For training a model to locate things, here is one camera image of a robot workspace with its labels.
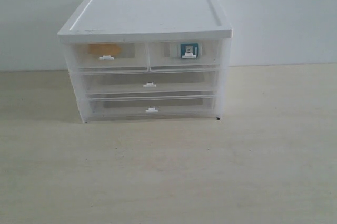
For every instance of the small blue white card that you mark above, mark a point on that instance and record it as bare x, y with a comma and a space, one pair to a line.
189, 50

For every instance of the yellow cheese wedge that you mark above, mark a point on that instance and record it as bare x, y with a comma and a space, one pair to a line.
104, 49

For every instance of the white plastic drawer cabinet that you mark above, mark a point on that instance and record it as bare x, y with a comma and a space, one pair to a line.
147, 21

